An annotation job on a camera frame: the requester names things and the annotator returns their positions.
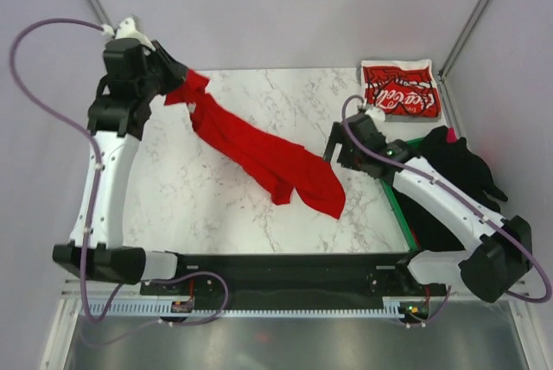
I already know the plain red t-shirt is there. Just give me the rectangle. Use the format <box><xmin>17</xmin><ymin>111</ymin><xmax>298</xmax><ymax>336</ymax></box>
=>
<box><xmin>164</xmin><ymin>70</ymin><xmax>346</xmax><ymax>220</ymax></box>

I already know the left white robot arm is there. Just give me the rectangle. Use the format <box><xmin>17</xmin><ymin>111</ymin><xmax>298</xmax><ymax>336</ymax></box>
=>
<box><xmin>52</xmin><ymin>38</ymin><xmax>190</xmax><ymax>295</ymax></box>

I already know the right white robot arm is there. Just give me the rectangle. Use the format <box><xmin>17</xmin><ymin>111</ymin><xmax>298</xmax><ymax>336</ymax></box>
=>
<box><xmin>323</xmin><ymin>113</ymin><xmax>532</xmax><ymax>303</ymax></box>

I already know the green plastic bin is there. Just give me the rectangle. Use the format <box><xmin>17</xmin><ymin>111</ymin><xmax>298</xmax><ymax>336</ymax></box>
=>
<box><xmin>379</xmin><ymin>136</ymin><xmax>437</xmax><ymax>254</ymax></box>

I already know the folded red Coca-Cola t-shirt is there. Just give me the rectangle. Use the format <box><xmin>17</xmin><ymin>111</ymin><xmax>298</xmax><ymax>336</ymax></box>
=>
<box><xmin>360</xmin><ymin>59</ymin><xmax>442</xmax><ymax>120</ymax></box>

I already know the black clothes pile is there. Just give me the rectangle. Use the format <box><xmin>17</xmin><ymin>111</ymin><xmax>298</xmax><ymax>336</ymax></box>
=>
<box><xmin>393</xmin><ymin>126</ymin><xmax>508</xmax><ymax>252</ymax></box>

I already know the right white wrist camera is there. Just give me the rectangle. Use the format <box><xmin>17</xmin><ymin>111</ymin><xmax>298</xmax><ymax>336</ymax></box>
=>
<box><xmin>358</xmin><ymin>103</ymin><xmax>386</xmax><ymax>122</ymax></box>

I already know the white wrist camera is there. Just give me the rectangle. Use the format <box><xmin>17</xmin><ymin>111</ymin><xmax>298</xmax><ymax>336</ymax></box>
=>
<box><xmin>358</xmin><ymin>103</ymin><xmax>386</xmax><ymax>122</ymax></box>
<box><xmin>101</xmin><ymin>16</ymin><xmax>156</xmax><ymax>50</ymax></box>

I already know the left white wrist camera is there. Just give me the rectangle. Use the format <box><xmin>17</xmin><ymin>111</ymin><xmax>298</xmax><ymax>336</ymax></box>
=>
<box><xmin>101</xmin><ymin>16</ymin><xmax>156</xmax><ymax>50</ymax></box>

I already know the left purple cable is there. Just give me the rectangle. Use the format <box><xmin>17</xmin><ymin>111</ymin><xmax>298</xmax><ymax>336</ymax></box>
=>
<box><xmin>9</xmin><ymin>17</ymin><xmax>126</xmax><ymax>323</ymax></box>

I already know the white slotted cable duct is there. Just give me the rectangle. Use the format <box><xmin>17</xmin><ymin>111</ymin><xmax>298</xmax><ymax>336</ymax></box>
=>
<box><xmin>106</xmin><ymin>298</ymin><xmax>406</xmax><ymax>320</ymax></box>

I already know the right aluminium frame post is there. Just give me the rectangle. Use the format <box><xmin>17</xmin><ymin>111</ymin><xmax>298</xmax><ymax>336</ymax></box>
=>
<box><xmin>438</xmin><ymin>0</ymin><xmax>493</xmax><ymax>82</ymax></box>

